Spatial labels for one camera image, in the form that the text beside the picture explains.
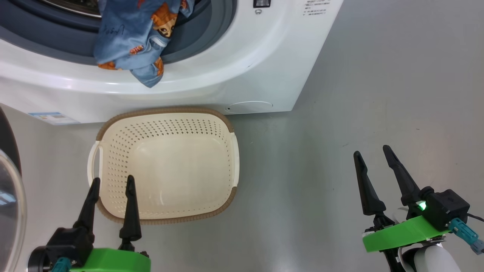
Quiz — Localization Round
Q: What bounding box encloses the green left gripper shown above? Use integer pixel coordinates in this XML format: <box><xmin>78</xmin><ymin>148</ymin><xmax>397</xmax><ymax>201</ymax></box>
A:
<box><xmin>70</xmin><ymin>175</ymin><xmax>151</xmax><ymax>272</ymax></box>

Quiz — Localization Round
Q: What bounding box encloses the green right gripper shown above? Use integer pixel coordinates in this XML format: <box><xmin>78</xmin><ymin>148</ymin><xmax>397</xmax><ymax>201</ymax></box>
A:
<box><xmin>353</xmin><ymin>145</ymin><xmax>451</xmax><ymax>253</ymax></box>

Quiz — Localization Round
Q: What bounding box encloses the black round glass washer door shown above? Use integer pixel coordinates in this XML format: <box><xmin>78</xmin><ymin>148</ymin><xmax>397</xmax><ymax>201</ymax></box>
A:
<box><xmin>0</xmin><ymin>107</ymin><xmax>27</xmax><ymax>272</ymax></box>

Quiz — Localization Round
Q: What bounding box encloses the blue bear-print garment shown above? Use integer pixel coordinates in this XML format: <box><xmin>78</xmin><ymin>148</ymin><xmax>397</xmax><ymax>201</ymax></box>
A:
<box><xmin>93</xmin><ymin>0</ymin><xmax>195</xmax><ymax>88</ymax></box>

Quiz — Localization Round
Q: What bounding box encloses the cream perforated laundry basket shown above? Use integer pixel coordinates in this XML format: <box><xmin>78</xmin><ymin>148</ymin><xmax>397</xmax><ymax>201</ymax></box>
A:
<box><xmin>87</xmin><ymin>106</ymin><xmax>240</xmax><ymax>226</ymax></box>

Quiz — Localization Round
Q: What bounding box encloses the white front-load washing machine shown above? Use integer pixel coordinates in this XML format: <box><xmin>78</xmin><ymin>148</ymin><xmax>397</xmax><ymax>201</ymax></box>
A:
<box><xmin>0</xmin><ymin>0</ymin><xmax>344</xmax><ymax>125</ymax></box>

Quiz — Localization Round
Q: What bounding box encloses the grey rubber door gasket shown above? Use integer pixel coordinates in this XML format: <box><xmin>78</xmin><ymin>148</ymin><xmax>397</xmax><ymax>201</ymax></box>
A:
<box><xmin>0</xmin><ymin>0</ymin><xmax>237</xmax><ymax>65</ymax></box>

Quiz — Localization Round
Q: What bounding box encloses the blue white energy label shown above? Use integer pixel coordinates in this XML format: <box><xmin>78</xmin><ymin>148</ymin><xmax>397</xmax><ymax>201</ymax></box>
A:
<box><xmin>28</xmin><ymin>111</ymin><xmax>81</xmax><ymax>125</ymax></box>

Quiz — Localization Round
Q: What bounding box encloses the small printed text label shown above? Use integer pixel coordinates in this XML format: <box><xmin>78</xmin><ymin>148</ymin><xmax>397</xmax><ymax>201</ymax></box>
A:
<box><xmin>302</xmin><ymin>0</ymin><xmax>330</xmax><ymax>16</ymax></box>

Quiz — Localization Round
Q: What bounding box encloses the steel perforated washer drum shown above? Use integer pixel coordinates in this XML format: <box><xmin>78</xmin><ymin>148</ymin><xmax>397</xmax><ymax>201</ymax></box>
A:
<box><xmin>38</xmin><ymin>0</ymin><xmax>102</xmax><ymax>18</ymax></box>

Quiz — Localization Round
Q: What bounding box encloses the teal left camera plug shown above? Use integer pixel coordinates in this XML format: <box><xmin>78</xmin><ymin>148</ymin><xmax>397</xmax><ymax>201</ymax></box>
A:
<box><xmin>51</xmin><ymin>258</ymin><xmax>72</xmax><ymax>272</ymax></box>

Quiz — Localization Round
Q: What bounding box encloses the teal camera plug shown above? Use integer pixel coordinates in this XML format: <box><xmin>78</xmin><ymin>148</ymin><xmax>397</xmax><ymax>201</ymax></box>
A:
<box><xmin>51</xmin><ymin>258</ymin><xmax>72</xmax><ymax>272</ymax></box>
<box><xmin>448</xmin><ymin>218</ymin><xmax>484</xmax><ymax>255</ymax></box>

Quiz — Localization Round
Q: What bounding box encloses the teal right camera plug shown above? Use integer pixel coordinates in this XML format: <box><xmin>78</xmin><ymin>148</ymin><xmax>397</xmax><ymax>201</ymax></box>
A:
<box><xmin>448</xmin><ymin>218</ymin><xmax>484</xmax><ymax>255</ymax></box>

